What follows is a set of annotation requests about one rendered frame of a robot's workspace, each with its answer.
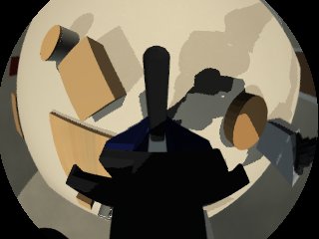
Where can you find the dark grey cylinder with tan lid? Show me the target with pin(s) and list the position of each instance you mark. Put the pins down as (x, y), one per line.
(58, 42)

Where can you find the wooden cutting board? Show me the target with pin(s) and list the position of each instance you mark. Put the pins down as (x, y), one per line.
(78, 144)

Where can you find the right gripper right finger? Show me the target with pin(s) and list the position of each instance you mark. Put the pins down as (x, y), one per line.
(185, 139)

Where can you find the brown rectangular block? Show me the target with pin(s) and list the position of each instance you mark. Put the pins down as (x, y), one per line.
(89, 78)
(82, 199)

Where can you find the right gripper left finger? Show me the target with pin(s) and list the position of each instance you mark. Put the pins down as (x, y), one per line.
(132, 138)

